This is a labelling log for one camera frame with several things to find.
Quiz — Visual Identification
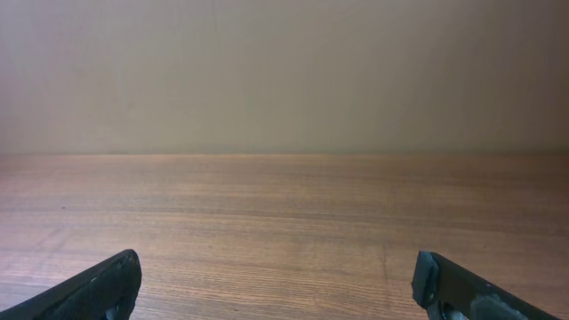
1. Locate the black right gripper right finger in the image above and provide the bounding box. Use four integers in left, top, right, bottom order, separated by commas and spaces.
412, 251, 558, 320

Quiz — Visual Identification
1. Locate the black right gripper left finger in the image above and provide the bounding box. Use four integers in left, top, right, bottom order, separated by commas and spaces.
1, 249, 142, 320

